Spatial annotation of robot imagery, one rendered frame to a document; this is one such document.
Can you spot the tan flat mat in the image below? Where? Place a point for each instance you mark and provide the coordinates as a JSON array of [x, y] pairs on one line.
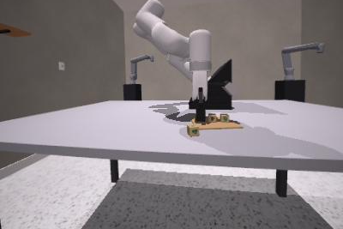
[[215, 126]]

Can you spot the tan letter block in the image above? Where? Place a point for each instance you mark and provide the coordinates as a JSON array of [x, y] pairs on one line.
[[224, 118], [192, 129], [212, 117]]

